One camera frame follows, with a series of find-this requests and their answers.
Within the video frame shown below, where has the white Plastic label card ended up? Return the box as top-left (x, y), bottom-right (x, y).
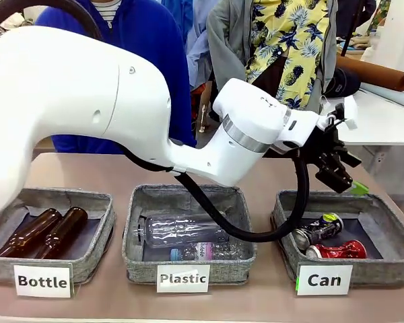
top-left (156, 264), bottom-right (211, 294)

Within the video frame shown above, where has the grey fabric basket can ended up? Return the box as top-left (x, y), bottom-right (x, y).
top-left (270, 190), bottom-right (404, 287)

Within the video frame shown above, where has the white Bottle label card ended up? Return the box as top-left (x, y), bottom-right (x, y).
top-left (13, 264), bottom-right (72, 299)

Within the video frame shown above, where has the grey fabric basket bottle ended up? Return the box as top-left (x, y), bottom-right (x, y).
top-left (0, 187), bottom-right (116, 284)

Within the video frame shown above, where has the small clear water bottle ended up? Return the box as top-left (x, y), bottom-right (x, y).
top-left (169, 239), bottom-right (253, 262)

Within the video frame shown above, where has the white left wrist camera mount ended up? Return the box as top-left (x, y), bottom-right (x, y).
top-left (323, 96), bottom-right (359, 131)

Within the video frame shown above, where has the grey fabric basket plastic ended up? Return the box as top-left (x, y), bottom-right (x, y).
top-left (121, 183), bottom-right (259, 285)

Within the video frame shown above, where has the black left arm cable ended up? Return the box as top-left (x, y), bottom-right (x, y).
top-left (0, 0), bottom-right (311, 244)

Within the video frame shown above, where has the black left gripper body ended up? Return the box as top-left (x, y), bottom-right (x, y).
top-left (308, 129), bottom-right (346, 171)

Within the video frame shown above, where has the black cap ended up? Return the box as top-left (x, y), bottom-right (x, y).
top-left (324, 67), bottom-right (362, 100)

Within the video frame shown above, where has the pale blue rolled sheet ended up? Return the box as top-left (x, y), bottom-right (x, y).
top-left (359, 81), bottom-right (404, 109)

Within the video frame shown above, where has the person in blue hoodie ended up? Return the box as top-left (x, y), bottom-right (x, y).
top-left (33, 0), bottom-right (198, 155)

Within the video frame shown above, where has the brown rolled mat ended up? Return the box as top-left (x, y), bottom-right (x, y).
top-left (335, 55), bottom-right (404, 93)

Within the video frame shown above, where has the large clear plastic bottle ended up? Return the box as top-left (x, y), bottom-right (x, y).
top-left (133, 215), bottom-right (230, 249)

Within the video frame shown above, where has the black Pepsi can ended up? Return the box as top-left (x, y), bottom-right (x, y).
top-left (293, 213), bottom-right (345, 250)

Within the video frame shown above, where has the person in yellow pineapple shirt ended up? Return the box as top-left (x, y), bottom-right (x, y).
top-left (206, 0), bottom-right (339, 114)

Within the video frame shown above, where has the crushed red can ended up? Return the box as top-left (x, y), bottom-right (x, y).
top-left (304, 239), bottom-right (368, 260)

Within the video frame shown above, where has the small pale stick object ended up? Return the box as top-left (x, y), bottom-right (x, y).
top-left (197, 103), bottom-right (208, 133)

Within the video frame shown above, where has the white Can label card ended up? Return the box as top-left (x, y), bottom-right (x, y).
top-left (296, 264), bottom-right (354, 297)

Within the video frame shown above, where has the brown glass bottle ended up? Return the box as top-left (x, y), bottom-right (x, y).
top-left (0, 208), bottom-right (63, 258)
top-left (34, 206), bottom-right (89, 260)

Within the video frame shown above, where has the black slanted pole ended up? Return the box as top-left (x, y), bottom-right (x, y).
top-left (342, 0), bottom-right (362, 58)

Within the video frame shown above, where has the white background table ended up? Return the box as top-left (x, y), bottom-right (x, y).
top-left (318, 87), bottom-right (404, 148)

